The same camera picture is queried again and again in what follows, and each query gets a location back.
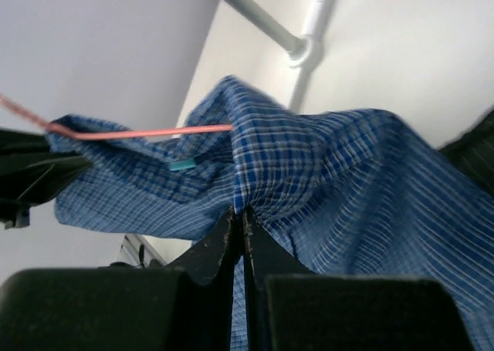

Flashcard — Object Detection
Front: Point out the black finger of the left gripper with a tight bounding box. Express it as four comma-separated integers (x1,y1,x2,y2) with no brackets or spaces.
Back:
0,129,92,230

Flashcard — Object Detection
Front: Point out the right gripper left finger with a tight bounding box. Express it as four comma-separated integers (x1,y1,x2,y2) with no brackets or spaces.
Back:
1,209,235,350

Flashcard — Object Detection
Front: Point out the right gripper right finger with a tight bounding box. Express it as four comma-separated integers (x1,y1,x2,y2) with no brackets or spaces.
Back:
242,208,474,350

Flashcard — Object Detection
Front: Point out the pink wire hanger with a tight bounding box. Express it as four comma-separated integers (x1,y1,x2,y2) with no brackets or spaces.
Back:
1,95,233,141

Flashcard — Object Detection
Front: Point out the blue plaid shirt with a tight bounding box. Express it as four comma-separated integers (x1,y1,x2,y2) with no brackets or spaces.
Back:
47,76,493,350

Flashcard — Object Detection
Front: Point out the black striped shirt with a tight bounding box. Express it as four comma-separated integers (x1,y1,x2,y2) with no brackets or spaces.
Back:
438,108,494,197

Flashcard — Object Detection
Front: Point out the silver clothes rack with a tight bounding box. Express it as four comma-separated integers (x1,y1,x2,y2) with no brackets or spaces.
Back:
222,0,336,112

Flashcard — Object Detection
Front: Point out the aluminium mounting rail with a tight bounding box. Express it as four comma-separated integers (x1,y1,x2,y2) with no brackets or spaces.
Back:
115,234,167,268

